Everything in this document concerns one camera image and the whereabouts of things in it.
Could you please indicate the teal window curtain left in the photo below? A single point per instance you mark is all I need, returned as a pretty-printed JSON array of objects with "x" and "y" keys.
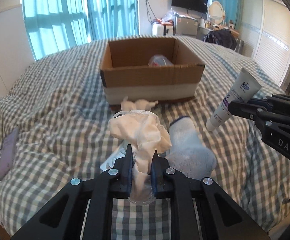
[{"x": 54, "y": 25}]

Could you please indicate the purple phone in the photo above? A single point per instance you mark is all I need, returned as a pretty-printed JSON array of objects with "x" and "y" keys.
[{"x": 8, "y": 152}]

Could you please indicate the white sliding wardrobe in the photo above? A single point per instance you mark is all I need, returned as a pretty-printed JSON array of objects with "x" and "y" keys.
[{"x": 265, "y": 30}]

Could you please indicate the clear plastic container in box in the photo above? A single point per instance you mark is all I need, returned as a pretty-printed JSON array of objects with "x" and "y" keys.
[{"x": 158, "y": 61}]

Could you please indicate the teal window curtain right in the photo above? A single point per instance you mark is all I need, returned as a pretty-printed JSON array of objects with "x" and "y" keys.
[{"x": 112, "y": 18}]

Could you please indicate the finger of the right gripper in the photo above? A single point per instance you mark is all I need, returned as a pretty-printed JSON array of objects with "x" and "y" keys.
[
  {"x": 252, "y": 111},
  {"x": 272, "y": 102}
]

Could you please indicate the white sock blue cuff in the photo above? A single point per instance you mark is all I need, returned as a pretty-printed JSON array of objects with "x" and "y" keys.
[{"x": 187, "y": 154}]

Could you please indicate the white suitcase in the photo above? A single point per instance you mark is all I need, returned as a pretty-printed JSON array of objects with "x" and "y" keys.
[{"x": 162, "y": 29}]

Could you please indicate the cream lace cloth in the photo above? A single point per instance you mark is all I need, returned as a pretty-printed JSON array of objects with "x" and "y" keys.
[{"x": 147, "y": 136}]

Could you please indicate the silver mini fridge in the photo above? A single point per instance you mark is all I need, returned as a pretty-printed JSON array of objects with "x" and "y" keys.
[{"x": 185, "y": 26}]

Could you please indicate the brown cardboard box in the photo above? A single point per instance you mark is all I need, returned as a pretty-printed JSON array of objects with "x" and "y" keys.
[{"x": 124, "y": 70}]

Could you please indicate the oval white mirror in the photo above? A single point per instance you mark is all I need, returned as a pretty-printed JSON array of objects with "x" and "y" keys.
[{"x": 216, "y": 12}]

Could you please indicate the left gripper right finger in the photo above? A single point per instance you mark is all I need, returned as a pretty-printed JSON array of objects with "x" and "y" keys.
[{"x": 200, "y": 209}]

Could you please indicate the teal window curtain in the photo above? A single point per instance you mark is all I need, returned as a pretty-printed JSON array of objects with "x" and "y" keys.
[
  {"x": 112, "y": 18},
  {"x": 54, "y": 25}
]

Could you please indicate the white BOP cream tube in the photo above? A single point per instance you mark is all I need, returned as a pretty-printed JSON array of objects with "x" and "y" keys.
[{"x": 244, "y": 88}]

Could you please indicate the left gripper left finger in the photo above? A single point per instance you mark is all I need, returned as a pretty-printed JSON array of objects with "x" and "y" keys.
[{"x": 82, "y": 209}]

